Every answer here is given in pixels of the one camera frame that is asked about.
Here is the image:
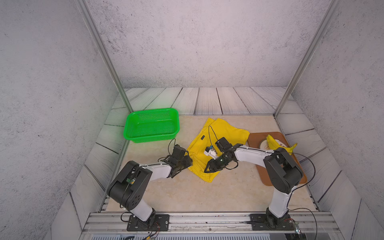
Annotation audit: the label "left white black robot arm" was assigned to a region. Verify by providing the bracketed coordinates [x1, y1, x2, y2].
[107, 145, 193, 226]

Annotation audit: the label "metal frame post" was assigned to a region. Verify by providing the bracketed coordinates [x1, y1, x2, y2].
[273, 0, 342, 119]
[76, 0, 133, 113]

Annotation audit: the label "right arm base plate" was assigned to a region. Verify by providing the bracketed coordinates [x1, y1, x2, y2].
[247, 214, 296, 231]

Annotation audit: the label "yellow shorts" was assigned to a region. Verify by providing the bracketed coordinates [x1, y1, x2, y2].
[186, 117, 251, 183]

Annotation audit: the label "right metal frame post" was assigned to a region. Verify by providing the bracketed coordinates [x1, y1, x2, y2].
[273, 0, 342, 119]

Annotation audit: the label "patterned round plate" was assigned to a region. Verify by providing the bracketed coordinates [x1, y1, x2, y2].
[260, 140, 271, 151]

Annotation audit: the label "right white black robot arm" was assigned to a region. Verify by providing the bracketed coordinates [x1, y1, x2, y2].
[204, 138, 304, 219]

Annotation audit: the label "green plastic basket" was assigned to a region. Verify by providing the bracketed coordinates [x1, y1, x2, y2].
[123, 108, 180, 143]

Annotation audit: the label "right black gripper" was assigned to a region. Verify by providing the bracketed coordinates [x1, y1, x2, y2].
[202, 153, 229, 173]

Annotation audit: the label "aluminium front rail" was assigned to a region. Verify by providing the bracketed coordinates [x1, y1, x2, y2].
[82, 211, 344, 240]

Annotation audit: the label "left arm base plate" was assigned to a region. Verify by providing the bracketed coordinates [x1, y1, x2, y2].
[127, 214, 170, 232]

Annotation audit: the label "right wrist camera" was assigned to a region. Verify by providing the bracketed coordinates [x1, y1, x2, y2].
[204, 146, 218, 159]

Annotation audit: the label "brown cutting board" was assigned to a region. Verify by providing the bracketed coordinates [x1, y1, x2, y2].
[248, 132, 290, 186]

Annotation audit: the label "yellow banana bunch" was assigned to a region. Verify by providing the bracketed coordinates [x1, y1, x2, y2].
[266, 135, 298, 154]

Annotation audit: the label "left metal frame post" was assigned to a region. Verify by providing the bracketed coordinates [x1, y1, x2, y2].
[76, 0, 133, 113]

